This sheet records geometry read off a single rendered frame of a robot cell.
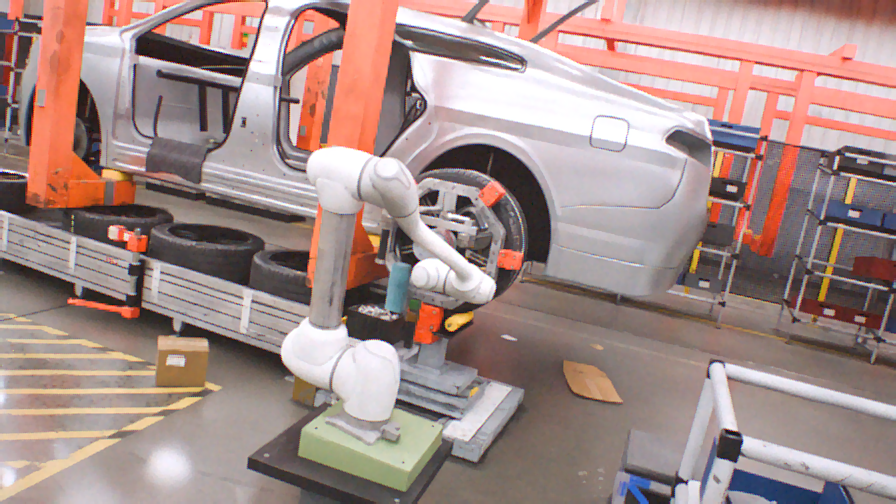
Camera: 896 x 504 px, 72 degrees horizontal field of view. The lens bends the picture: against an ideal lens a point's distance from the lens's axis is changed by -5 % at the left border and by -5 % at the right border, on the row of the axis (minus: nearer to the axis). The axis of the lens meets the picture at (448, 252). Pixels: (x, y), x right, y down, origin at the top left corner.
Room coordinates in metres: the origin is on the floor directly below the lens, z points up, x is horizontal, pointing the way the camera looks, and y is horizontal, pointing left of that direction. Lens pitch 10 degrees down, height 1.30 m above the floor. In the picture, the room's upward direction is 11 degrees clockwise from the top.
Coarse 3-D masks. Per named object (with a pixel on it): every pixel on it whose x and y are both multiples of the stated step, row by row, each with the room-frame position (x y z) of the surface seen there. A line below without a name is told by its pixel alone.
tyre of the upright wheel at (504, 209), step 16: (432, 176) 2.93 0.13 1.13; (448, 176) 2.91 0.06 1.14; (464, 176) 2.88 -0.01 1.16; (480, 176) 2.93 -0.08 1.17; (496, 208) 2.83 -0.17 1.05; (512, 208) 2.87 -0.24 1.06; (512, 224) 2.81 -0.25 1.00; (512, 240) 2.80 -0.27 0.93; (512, 272) 2.83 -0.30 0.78; (496, 288) 2.81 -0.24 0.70; (464, 304) 2.85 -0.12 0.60; (480, 304) 2.83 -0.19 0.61
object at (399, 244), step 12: (432, 192) 2.96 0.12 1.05; (420, 204) 3.07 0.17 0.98; (432, 204) 2.96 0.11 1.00; (432, 216) 2.94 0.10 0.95; (468, 216) 2.89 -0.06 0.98; (396, 240) 2.97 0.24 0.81; (408, 240) 3.09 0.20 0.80; (396, 252) 2.96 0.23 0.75; (408, 252) 2.97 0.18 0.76; (468, 252) 2.88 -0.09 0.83
